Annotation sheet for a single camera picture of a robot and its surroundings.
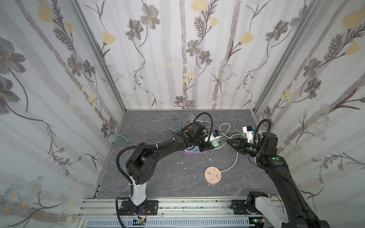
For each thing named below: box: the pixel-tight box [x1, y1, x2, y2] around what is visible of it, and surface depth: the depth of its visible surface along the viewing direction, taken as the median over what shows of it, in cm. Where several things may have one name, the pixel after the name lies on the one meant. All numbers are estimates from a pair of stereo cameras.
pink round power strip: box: [203, 166, 222, 185], surface depth 85 cm
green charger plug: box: [211, 139, 221, 149], surface depth 83 cm
